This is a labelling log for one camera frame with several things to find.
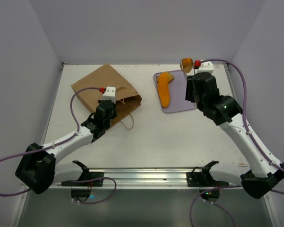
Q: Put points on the small orange bread roll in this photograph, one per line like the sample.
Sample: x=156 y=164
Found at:
x=187 y=63

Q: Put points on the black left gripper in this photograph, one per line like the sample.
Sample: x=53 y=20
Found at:
x=114 y=114

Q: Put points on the aluminium mounting rail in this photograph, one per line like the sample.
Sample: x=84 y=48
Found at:
x=149 y=178

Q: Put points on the long orange bread loaf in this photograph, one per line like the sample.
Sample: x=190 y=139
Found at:
x=163 y=89

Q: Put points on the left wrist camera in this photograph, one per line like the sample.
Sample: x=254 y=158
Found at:
x=109 y=94

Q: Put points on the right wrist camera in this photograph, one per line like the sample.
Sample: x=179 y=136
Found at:
x=203 y=67

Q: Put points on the steel kitchen tongs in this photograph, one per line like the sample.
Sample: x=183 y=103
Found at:
x=185 y=69

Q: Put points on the toast slice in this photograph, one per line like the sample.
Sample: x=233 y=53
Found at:
x=170 y=77

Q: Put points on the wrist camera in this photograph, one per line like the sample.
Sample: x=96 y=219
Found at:
x=203 y=67
x=109 y=94

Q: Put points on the lilac plastic tray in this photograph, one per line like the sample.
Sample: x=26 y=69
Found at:
x=177 y=90

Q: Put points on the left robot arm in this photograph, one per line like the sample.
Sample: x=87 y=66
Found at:
x=40 y=167

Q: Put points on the brown paper bag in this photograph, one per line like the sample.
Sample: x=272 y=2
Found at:
x=127 y=97

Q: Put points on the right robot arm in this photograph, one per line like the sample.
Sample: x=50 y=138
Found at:
x=263 y=171

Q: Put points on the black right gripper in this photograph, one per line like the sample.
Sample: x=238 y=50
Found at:
x=189 y=88

